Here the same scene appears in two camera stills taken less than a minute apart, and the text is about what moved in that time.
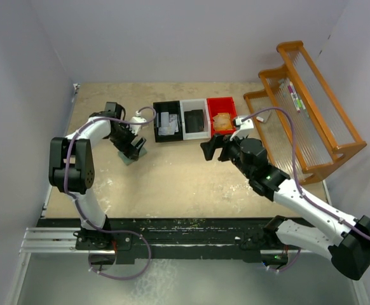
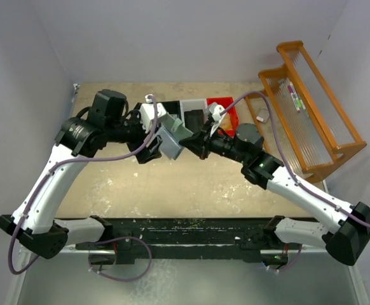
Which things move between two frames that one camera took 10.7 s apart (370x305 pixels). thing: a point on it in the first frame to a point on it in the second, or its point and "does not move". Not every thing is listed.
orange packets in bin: x=222 y=121 does not move
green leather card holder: x=130 y=161 to x=172 y=131
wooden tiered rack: x=298 y=119 does not move
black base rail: x=251 y=239 does not move
